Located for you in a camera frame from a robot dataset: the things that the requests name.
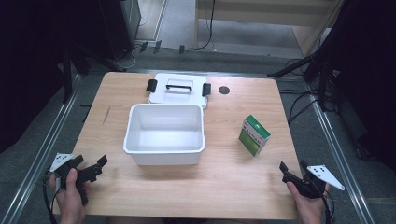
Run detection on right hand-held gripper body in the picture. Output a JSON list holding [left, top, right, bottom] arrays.
[[281, 164, 347, 200]]

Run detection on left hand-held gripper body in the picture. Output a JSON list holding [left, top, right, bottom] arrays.
[[49, 152, 98, 206]]

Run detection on person's right hand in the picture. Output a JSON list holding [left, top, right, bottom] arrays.
[[286, 181, 331, 224]]

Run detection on person's left hand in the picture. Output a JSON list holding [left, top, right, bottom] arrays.
[[48, 167, 92, 224]]

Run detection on green and white medicine box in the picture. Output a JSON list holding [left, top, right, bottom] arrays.
[[238, 114, 272, 158]]

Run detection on white plastic storage box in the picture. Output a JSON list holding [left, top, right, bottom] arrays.
[[122, 103, 206, 167]]

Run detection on black metal stand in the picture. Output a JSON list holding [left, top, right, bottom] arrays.
[[60, 43, 94, 105], [266, 50, 339, 113]]

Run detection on person's dark clothing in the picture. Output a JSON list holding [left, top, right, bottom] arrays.
[[106, 216, 250, 224]]

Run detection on dark curtain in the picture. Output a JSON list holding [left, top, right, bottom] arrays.
[[0, 0, 108, 155], [314, 0, 396, 172]]

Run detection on black cabinet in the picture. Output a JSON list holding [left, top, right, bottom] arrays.
[[98, 0, 143, 62]]

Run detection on light wooden furniture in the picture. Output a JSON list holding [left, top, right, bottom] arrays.
[[193, 0, 345, 58]]

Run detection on metal floor rail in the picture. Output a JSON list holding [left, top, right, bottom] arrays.
[[303, 82, 376, 224], [0, 73, 83, 224]]

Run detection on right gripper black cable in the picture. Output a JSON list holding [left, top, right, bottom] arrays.
[[320, 185, 336, 224]]

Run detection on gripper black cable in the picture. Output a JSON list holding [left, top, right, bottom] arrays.
[[41, 167, 64, 224], [320, 185, 336, 224]]

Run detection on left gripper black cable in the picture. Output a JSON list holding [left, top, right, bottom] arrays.
[[41, 167, 64, 224]]

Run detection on black floor cables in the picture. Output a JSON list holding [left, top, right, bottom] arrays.
[[278, 57, 340, 126]]

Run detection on white lid with black handle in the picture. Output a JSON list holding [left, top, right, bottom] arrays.
[[146, 72, 212, 110]]

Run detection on white floor cable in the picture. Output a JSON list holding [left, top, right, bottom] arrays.
[[122, 15, 148, 70]]

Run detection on hanging black cable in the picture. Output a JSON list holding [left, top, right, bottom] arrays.
[[197, 0, 217, 51]]

